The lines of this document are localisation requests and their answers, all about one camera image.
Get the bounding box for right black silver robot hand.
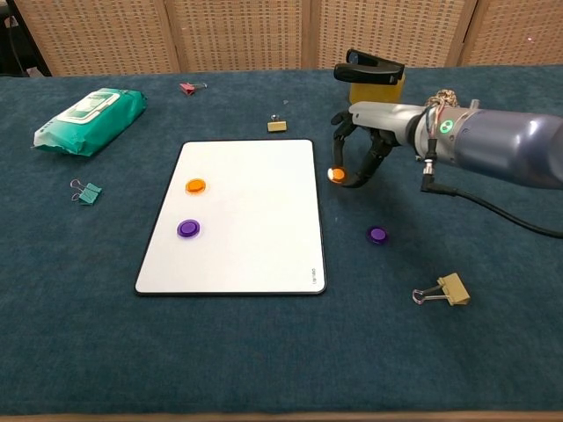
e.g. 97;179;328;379
330;100;417;189

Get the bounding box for purple round magnet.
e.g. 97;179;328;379
366;225;391;245
176;218;202;240

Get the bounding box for white rectangular board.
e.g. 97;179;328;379
134;139;328;297

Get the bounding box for yellow tape roll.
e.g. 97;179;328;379
348;72;406;106

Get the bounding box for black stapler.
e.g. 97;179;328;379
333;48;406;86

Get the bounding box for woven wooden folding screen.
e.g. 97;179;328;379
12;0;563;78

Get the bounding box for large gold binder clip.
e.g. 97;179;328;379
412;272;472;307

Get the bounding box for dark blue table mat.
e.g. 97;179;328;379
0;64;563;417

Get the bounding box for green wet wipes pack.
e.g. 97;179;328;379
33;87;148;158

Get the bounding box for teal binder clip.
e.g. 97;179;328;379
69;178;103;203

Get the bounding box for beige braided rope bundle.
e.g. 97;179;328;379
424;89;461;109

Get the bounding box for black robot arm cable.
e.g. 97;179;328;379
420;156;563;240

